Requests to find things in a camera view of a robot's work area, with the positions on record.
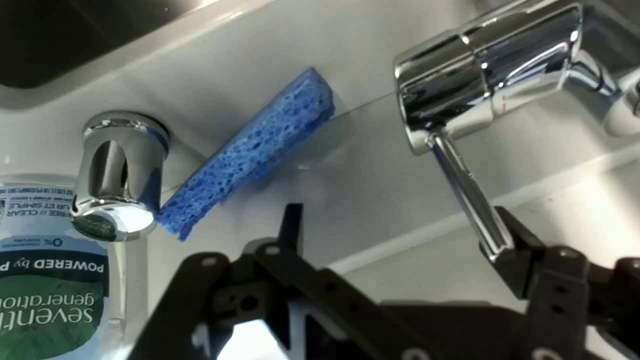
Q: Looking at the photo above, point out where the chrome round sink fitting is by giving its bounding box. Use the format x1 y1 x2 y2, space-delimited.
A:
71 110 170 241

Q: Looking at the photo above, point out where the stainless steel sink basin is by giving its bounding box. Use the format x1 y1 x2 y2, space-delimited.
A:
0 0 214 89

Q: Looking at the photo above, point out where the chrome gooseneck faucet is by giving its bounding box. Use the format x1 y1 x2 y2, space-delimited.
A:
395 0 640 153

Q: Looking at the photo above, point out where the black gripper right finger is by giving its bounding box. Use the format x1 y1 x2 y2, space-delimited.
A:
493 206 640 360

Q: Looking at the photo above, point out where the dish soap bottle green cap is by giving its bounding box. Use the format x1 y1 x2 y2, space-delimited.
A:
0 176 146 360

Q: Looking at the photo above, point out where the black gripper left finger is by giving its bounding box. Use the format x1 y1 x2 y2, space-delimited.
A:
127 203 428 360

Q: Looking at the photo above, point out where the chrome faucet lever handle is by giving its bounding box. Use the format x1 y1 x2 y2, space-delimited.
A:
431 130 515 261

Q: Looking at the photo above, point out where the blue sponge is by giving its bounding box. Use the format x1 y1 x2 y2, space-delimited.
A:
158 68 337 241

